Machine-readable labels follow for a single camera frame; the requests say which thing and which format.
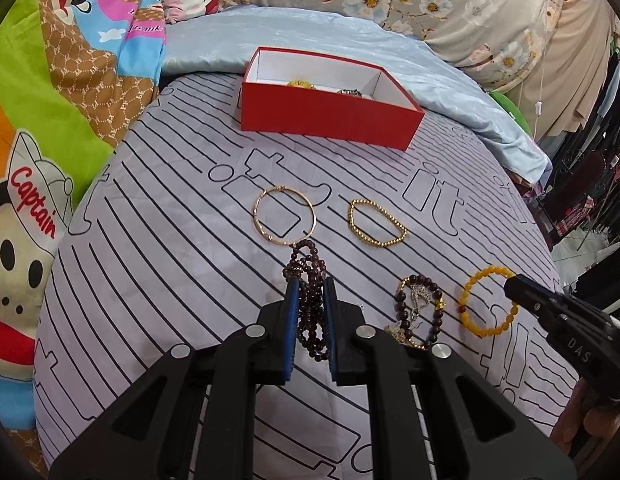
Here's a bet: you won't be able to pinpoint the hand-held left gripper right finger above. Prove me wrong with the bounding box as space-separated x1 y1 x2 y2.
324 276 576 480

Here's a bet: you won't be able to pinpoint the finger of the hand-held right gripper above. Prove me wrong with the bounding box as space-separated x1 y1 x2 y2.
503 274 567 322

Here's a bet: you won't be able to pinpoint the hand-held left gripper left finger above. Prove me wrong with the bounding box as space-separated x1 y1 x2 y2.
50 280 301 480

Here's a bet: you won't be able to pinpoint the dark red garnet bead bracelet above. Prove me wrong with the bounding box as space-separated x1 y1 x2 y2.
282 239 336 362

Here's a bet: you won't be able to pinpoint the yellow bead bracelet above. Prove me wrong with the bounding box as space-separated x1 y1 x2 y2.
457 266 521 340

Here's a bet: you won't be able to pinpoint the silver chain bracelet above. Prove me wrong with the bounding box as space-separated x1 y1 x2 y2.
407 282 431 331

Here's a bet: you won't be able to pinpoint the dark bead bracelet gold charm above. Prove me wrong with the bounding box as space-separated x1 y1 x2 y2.
385 274 446 352

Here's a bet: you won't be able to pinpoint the thin gold bangle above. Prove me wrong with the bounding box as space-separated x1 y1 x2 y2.
253 186 317 247

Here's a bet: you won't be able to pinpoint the red cardboard box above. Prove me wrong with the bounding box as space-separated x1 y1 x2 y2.
238 46 427 152

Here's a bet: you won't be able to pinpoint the person's right hand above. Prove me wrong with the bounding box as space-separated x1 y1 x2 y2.
552 375 620 448

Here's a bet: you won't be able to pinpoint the grey striped bedsheet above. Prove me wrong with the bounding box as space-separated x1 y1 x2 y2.
32 72 576 480

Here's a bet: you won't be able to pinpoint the hanging clothes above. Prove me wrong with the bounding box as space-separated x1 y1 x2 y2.
540 35 620 311

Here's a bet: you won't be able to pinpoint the green object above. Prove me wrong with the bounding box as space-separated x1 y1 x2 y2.
490 89 528 133

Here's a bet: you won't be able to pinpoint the light blue quilt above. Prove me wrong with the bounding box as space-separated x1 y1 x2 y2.
160 6 551 181

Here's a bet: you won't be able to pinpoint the beige hanging cloth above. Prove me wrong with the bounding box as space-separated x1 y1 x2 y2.
510 0 620 141

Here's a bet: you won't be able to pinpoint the colourful cartoon monkey blanket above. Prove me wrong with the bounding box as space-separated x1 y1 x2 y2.
0 0 168 461

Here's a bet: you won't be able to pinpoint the white cable with switch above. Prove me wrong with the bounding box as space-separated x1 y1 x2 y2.
532 0 556 136

